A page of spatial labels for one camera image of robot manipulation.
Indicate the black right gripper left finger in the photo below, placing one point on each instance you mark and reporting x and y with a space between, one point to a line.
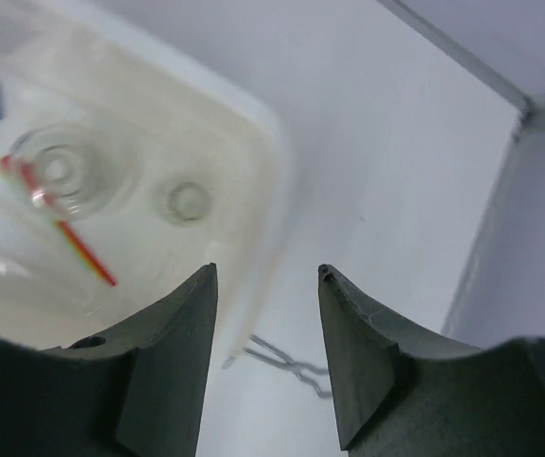
134 389

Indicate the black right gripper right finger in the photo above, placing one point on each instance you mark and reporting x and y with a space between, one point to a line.
400 389

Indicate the small glass bottle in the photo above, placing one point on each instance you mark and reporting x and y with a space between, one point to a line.
182 202

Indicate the white plastic bin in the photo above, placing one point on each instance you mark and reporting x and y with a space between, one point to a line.
53 70

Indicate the round glass flask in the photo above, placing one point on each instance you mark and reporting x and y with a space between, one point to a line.
82 167

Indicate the coloured plastic spoons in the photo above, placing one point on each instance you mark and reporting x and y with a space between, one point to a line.
22 174

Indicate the metal clamp tongs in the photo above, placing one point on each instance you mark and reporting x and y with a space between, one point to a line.
265 352

